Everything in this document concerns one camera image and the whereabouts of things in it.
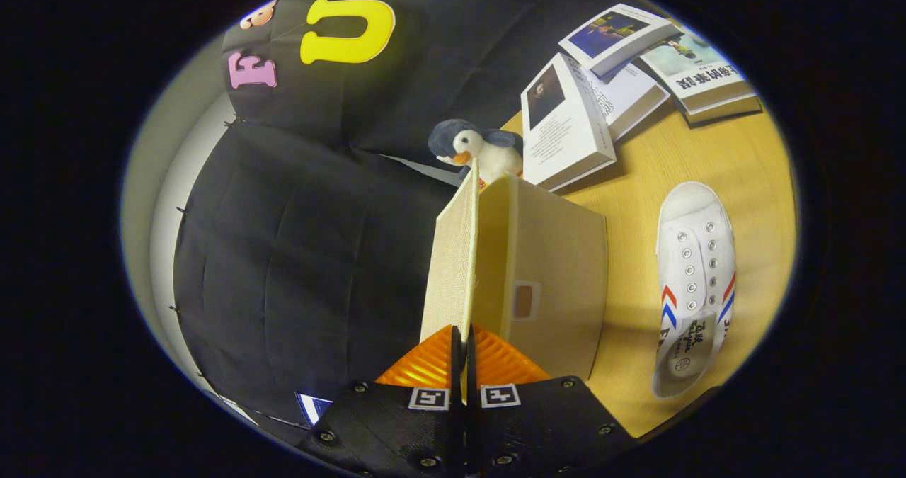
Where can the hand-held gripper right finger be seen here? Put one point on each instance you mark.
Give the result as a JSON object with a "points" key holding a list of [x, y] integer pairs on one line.
{"points": [[538, 428]]}

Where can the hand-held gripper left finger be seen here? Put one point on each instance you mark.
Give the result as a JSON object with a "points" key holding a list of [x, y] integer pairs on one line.
{"points": [[396, 428]]}

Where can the beige fabric storage box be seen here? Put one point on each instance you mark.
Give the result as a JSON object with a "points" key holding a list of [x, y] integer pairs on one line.
{"points": [[552, 251]]}

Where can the white canvas shoe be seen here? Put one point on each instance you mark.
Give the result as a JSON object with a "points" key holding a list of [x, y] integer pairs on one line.
{"points": [[697, 251]]}

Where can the blue printed paper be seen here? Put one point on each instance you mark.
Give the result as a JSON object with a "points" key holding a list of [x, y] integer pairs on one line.
{"points": [[311, 407]]}

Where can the grey penguin plush toy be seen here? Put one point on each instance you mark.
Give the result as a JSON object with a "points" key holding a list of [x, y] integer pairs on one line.
{"points": [[488, 156]]}

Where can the white book with portrait cover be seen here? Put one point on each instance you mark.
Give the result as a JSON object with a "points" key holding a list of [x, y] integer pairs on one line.
{"points": [[566, 138]]}

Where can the plain white book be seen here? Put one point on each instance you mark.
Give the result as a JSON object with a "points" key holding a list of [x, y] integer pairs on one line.
{"points": [[630, 95]]}

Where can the book with pale teal cover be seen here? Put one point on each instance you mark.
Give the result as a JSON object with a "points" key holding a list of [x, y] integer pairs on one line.
{"points": [[708, 81]]}

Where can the book with blue night cover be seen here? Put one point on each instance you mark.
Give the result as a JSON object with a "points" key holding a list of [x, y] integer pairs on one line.
{"points": [[616, 35]]}

